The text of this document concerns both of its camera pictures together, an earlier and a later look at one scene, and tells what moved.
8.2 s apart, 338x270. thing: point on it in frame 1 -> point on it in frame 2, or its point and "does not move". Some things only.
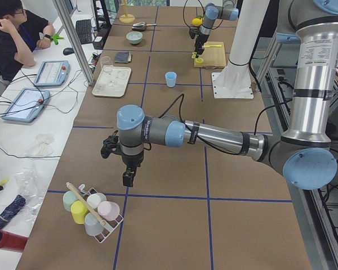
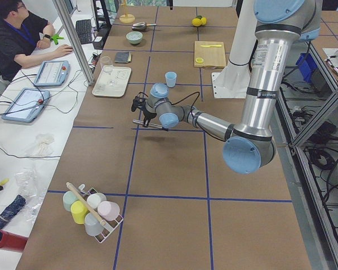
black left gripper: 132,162 -> 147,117
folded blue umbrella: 13,209 does not move
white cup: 93,199 does not move
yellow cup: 78,211 does not move
